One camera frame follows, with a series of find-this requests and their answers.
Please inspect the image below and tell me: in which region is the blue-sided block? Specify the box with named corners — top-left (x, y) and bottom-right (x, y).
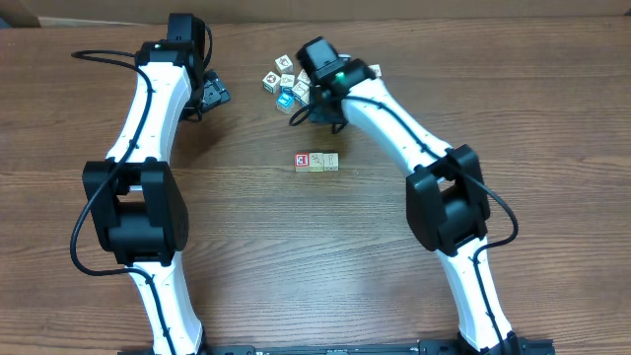
top-left (276, 93), bottom-right (295, 114)

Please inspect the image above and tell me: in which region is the green letter R block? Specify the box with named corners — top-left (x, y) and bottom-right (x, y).
top-left (323, 153), bottom-right (339, 172)

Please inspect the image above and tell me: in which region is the red number three block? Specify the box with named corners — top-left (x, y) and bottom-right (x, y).
top-left (294, 153), bottom-right (310, 172)

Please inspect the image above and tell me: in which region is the yellow-sided block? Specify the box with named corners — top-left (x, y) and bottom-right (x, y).
top-left (309, 152), bottom-right (324, 173)

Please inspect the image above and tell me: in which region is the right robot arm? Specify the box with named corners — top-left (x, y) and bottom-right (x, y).
top-left (290, 36), bottom-right (515, 354)

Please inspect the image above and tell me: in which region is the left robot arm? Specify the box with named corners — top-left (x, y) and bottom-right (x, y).
top-left (70, 13), bottom-right (231, 354)

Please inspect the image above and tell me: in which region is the green print block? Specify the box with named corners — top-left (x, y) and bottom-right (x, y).
top-left (297, 69), bottom-right (311, 86)

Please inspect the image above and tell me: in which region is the white block lower left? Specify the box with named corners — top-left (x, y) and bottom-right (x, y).
top-left (298, 90), bottom-right (310, 107)

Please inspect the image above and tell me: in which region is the white block centre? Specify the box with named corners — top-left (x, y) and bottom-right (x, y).
top-left (291, 81), bottom-right (310, 101)

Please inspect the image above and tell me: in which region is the red-sided block far right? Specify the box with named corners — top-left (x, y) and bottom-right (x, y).
top-left (369, 64), bottom-right (382, 78)

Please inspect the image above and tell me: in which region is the white block blue print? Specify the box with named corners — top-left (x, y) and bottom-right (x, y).
top-left (279, 74), bottom-right (296, 93)

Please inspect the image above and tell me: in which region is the top red picture block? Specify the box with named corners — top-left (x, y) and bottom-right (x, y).
top-left (274, 54), bottom-right (294, 75)

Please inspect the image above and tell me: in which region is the left red circle block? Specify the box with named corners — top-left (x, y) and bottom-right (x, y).
top-left (261, 71), bottom-right (281, 94)

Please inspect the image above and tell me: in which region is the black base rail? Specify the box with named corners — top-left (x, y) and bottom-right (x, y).
top-left (117, 338), bottom-right (557, 355)

